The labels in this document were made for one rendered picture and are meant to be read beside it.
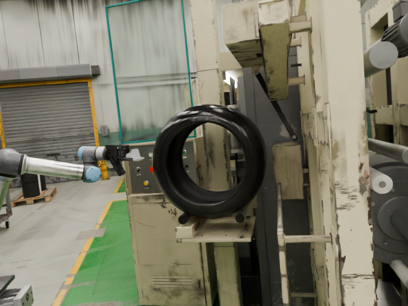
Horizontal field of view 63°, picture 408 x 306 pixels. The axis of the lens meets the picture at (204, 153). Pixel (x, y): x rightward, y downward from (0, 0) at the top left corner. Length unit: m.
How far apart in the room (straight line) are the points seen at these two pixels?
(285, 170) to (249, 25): 0.84
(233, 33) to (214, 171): 0.90
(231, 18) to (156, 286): 1.91
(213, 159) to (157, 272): 1.00
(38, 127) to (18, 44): 2.52
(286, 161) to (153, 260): 1.23
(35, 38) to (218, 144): 10.08
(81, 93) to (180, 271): 9.08
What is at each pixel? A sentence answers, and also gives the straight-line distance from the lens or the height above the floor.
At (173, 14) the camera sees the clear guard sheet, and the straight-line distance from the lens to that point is 2.36.
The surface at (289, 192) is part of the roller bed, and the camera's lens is 1.85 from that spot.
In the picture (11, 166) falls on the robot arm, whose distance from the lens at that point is 1.72.
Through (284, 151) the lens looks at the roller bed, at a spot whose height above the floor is 1.17.
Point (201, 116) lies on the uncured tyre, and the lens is 1.53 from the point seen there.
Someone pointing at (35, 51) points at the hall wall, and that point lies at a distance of 11.55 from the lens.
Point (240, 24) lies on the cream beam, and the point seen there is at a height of 1.70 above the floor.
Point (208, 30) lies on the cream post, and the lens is 1.97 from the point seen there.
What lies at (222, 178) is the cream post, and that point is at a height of 1.03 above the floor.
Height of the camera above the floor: 1.35
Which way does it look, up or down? 5 degrees down
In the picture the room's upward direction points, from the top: 6 degrees counter-clockwise
